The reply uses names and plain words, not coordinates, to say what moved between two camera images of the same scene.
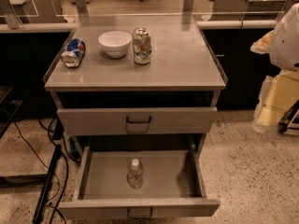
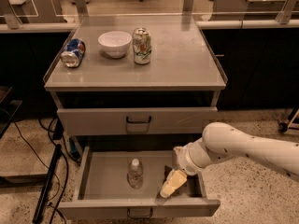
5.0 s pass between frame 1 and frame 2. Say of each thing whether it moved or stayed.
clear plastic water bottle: stayed
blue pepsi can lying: stayed
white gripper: moved
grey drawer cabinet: stayed
